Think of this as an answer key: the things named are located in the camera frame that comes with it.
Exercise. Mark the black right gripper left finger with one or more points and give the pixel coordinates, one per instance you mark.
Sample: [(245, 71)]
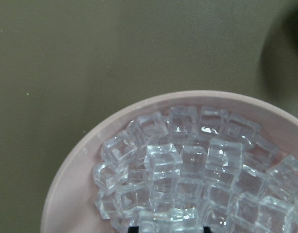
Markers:
[(133, 229)]

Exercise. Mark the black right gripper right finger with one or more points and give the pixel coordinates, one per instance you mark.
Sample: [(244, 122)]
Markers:
[(206, 229)]

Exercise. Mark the pile of ice cubes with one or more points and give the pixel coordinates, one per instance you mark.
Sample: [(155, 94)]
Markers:
[(202, 157)]

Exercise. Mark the pink bowl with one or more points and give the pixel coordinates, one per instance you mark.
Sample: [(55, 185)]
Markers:
[(69, 204)]

